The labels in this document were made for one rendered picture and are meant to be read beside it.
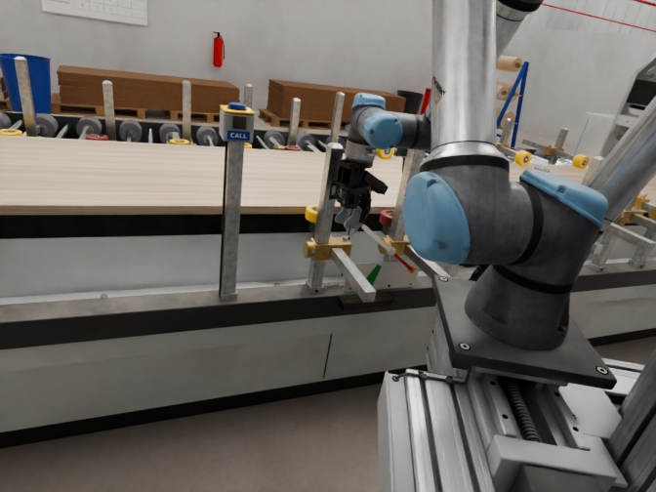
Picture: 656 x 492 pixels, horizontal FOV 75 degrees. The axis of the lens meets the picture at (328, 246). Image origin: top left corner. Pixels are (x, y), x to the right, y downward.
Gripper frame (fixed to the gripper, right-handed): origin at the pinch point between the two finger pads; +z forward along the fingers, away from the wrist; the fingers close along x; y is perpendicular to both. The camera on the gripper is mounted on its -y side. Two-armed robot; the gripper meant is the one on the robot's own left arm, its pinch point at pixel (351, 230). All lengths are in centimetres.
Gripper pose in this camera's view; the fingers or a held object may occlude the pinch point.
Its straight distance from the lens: 116.2
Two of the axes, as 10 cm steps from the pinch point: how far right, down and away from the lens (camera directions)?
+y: -7.5, 1.8, -6.3
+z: -1.4, 8.9, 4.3
